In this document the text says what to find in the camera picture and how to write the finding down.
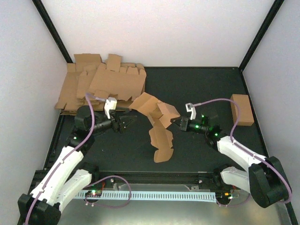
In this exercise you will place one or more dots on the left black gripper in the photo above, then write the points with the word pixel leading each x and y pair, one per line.
pixel 122 119

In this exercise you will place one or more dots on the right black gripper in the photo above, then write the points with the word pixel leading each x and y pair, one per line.
pixel 184 125

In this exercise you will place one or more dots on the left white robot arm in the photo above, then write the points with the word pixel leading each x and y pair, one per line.
pixel 46 202

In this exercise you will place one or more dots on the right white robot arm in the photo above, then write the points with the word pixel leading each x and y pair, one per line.
pixel 262 177

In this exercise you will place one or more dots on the folded brown cardboard box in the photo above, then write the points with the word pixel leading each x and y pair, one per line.
pixel 246 115

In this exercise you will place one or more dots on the stack of flat cardboard blanks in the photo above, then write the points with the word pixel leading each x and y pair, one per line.
pixel 100 79

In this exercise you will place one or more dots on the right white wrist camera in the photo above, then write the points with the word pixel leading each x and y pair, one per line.
pixel 191 109

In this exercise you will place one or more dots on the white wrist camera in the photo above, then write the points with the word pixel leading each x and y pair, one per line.
pixel 110 105
pixel 191 109

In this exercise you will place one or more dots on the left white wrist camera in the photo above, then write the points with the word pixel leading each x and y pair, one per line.
pixel 110 105

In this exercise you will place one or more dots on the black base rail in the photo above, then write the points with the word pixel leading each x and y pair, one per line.
pixel 204 180

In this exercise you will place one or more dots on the light blue slotted cable duct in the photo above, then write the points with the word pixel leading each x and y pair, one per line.
pixel 208 197

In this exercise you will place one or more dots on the metal base plate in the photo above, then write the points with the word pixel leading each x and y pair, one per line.
pixel 241 211

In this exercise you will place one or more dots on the right black frame post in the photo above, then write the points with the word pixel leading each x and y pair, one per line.
pixel 274 9

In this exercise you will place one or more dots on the black frame post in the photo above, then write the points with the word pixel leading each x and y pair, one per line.
pixel 274 9
pixel 52 29

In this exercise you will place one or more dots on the left black frame post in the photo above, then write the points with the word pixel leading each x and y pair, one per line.
pixel 52 29

